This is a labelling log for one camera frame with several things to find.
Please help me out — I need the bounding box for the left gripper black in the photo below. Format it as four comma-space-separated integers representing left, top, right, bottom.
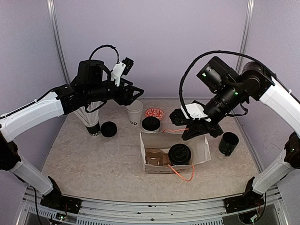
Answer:
85, 77, 144, 105

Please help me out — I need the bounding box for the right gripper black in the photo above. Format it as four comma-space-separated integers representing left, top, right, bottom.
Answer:
183, 80, 246, 139

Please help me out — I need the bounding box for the white paper takeout bag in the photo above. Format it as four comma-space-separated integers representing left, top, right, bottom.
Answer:
139, 131, 211, 174

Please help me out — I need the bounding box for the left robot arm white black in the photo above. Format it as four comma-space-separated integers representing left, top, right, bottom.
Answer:
0, 58, 144, 209

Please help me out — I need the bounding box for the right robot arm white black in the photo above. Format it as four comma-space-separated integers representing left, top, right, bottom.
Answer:
183, 55, 300, 199

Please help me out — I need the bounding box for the stack of white paper cups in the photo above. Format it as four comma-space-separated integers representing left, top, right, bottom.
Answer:
126, 100, 143, 126

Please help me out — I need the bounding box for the red white patterned bowl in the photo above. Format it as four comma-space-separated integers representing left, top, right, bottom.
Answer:
145, 107, 165, 120

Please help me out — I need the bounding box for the dark green mug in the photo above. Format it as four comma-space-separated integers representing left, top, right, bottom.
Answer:
218, 132, 239, 156

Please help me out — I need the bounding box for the brown pulp cup carrier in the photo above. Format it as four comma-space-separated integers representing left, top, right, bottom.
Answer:
145, 149, 170, 167

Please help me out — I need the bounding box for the cup holding white straws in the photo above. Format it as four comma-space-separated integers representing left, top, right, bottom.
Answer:
74, 102, 101, 137

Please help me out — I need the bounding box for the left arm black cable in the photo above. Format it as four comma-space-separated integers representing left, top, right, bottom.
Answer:
89, 45, 121, 64

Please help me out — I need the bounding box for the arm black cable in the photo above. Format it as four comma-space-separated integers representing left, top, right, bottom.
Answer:
89, 45, 121, 64
179, 49, 265, 115

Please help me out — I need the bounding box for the right aluminium corner post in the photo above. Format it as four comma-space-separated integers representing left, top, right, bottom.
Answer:
235, 0, 255, 71

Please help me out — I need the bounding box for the aluminium corner post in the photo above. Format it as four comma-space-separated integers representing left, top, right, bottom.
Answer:
47, 0, 71, 84
235, 0, 255, 71

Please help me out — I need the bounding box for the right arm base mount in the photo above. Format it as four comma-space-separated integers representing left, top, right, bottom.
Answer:
224, 189, 265, 213

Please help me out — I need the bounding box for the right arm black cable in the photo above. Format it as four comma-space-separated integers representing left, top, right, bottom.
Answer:
179, 49, 265, 115

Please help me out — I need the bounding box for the aluminium front rail frame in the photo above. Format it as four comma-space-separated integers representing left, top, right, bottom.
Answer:
16, 185, 291, 225

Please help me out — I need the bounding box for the left aluminium corner post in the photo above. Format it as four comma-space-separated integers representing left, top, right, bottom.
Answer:
47, 0, 71, 84

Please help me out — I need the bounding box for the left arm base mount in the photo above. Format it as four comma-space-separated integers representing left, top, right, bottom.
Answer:
40, 186, 82, 214

